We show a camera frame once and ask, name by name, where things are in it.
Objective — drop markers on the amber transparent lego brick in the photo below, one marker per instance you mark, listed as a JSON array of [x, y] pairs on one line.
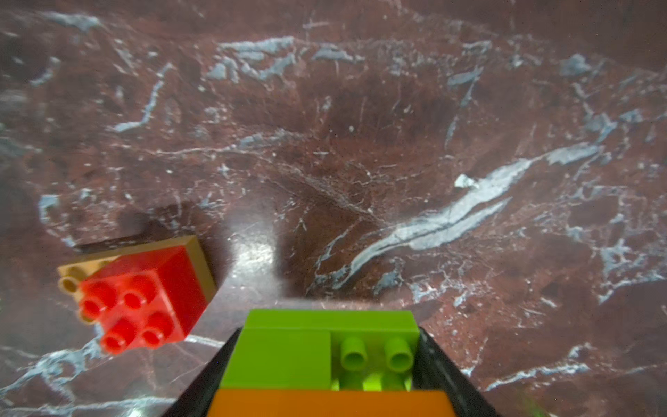
[[72, 274]]

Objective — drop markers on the red square lego brick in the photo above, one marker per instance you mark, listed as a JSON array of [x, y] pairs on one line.
[[148, 299]]

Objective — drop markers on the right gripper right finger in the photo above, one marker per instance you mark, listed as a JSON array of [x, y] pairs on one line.
[[434, 370]]

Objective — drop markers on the green square lego brick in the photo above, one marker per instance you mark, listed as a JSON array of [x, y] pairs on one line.
[[280, 359]]

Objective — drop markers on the orange lego brick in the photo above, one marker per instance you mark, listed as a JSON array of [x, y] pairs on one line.
[[318, 403]]

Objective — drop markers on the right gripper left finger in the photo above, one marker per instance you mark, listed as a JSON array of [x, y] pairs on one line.
[[197, 398]]

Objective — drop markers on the lime green lego brick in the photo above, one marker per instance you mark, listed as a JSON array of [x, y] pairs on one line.
[[371, 350]]

